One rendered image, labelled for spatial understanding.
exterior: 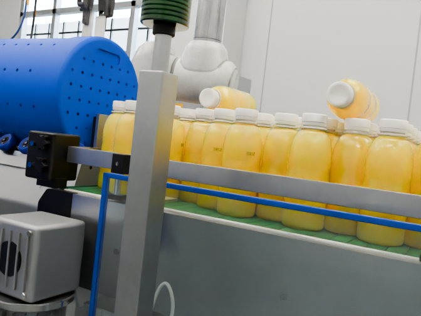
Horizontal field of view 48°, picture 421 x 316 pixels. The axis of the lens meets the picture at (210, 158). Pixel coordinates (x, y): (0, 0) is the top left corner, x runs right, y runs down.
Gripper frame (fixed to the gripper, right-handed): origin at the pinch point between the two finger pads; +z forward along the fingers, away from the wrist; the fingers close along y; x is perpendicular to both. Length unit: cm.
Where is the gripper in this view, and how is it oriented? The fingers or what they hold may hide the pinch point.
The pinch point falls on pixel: (93, 28)
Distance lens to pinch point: 130.2
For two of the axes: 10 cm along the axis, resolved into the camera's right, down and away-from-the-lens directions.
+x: 8.7, 1.1, -4.8
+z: -1.1, 9.9, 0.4
